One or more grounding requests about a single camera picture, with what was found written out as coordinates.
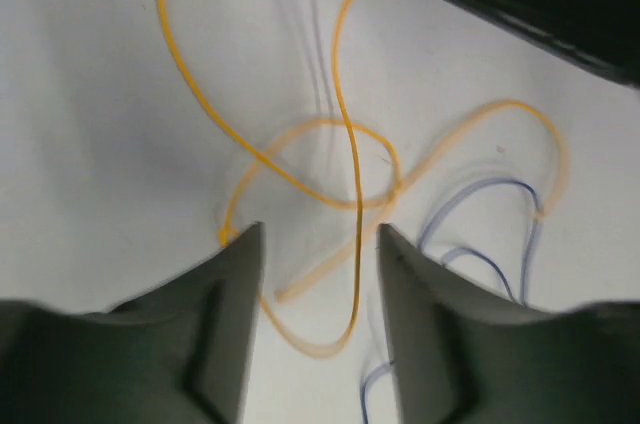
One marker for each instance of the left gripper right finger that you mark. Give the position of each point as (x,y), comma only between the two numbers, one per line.
(463,354)

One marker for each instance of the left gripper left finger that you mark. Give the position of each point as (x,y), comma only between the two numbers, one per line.
(176,354)

